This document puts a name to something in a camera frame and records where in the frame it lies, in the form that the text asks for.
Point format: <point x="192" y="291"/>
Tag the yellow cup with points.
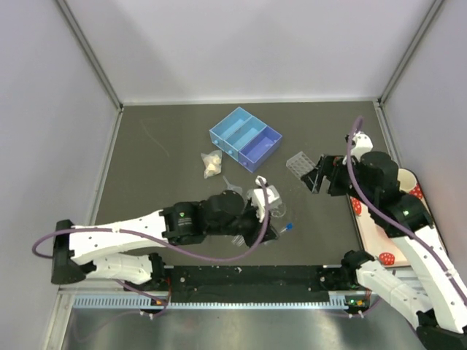
<point x="407" y="180"/>

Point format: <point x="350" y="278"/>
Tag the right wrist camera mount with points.
<point x="357" y="146"/>

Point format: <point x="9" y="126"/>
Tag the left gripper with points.
<point x="250" y="239"/>

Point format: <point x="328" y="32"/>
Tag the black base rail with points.
<point x="280" y="283"/>

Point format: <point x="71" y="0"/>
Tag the strawberry pattern tray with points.
<point x="374" y="239"/>

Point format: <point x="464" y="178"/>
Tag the clear glass beaker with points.
<point x="279" y="211"/>

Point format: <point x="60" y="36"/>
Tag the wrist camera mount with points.
<point x="357" y="146"/>
<point x="264" y="197"/>

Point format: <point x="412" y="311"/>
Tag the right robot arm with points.
<point x="438" y="314"/>

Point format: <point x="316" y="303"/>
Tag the purple drawer box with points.
<point x="262" y="146"/>

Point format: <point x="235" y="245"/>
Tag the clear plastic funnel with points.
<point x="230" y="186"/>

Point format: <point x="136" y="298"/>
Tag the middle blue drawer box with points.
<point x="242" y="136"/>

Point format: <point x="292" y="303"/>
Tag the light blue drawer box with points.
<point x="223" y="129"/>

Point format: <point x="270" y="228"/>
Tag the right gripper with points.
<point x="330" y="165"/>

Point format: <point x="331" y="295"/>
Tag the grey slotted cable duct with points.
<point x="129" y="301"/>

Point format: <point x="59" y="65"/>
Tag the clear bag of corks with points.
<point x="212" y="163"/>

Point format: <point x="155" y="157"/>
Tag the clear test tube rack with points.
<point x="300" y="164"/>

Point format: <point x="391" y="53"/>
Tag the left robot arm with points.
<point x="101" y="252"/>

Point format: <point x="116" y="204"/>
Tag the blue capped test tube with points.
<point x="238" y="241"/>
<point x="286" y="228"/>

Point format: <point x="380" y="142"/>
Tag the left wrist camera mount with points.
<point x="264" y="197"/>

